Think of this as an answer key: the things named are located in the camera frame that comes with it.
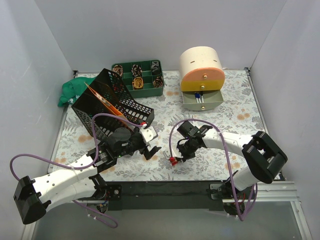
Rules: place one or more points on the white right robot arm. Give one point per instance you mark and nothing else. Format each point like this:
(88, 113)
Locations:
(263, 156)

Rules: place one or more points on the black mesh file organizer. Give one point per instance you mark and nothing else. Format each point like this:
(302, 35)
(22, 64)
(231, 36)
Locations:
(107, 94)

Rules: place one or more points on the floral table mat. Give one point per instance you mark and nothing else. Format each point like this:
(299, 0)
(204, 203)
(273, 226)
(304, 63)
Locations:
(237, 114)

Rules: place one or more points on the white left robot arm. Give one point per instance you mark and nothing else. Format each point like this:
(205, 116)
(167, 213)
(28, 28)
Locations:
(35, 197)

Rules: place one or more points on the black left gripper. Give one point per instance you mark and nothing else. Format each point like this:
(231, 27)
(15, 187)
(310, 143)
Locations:
(144, 148)

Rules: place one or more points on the round cream drawer cabinet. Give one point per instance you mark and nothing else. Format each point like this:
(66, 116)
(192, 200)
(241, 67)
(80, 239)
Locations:
(201, 72)

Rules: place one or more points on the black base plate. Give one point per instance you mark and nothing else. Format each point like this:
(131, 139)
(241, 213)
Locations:
(213, 195)

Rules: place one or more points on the orange file folder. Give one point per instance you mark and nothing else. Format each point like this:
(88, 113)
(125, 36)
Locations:
(110, 108)

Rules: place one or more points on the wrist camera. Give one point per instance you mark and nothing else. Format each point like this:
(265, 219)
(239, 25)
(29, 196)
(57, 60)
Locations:
(174, 156)
(148, 133)

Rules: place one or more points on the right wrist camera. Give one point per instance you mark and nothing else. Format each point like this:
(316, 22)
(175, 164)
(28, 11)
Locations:
(174, 156)

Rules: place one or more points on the small white marker blue cap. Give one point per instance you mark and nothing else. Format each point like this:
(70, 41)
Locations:
(197, 97)

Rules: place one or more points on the green compartment tray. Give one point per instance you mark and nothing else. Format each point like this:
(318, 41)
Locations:
(143, 79)

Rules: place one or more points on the green cloth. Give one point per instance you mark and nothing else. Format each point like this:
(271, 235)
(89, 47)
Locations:
(73, 89)

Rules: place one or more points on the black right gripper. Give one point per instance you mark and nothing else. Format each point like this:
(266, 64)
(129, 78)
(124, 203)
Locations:
(181, 154)

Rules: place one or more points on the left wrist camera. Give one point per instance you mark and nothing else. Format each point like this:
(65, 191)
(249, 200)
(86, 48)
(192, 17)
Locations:
(148, 133)

